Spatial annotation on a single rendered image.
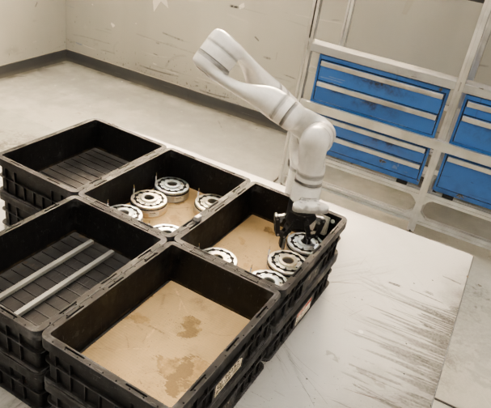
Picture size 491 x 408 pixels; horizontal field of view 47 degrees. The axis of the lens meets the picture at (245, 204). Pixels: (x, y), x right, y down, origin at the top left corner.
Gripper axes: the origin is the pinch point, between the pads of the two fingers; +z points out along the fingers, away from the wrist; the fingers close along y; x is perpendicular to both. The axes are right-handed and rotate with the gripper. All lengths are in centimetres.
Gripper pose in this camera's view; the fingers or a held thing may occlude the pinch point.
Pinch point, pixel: (294, 244)
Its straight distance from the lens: 152.5
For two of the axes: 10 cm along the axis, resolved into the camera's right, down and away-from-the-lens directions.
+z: -1.5, 8.6, 5.0
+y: -9.8, -0.5, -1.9
